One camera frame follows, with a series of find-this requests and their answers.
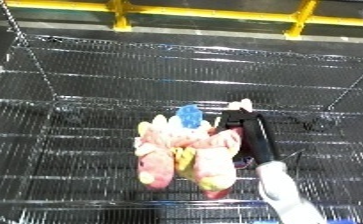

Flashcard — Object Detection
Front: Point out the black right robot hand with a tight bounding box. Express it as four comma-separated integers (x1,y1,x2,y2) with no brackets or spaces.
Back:
212,108,281,166

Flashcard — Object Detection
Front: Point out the pink and yellow soft toy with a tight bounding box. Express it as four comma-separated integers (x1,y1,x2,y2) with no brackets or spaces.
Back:
131,98,256,200

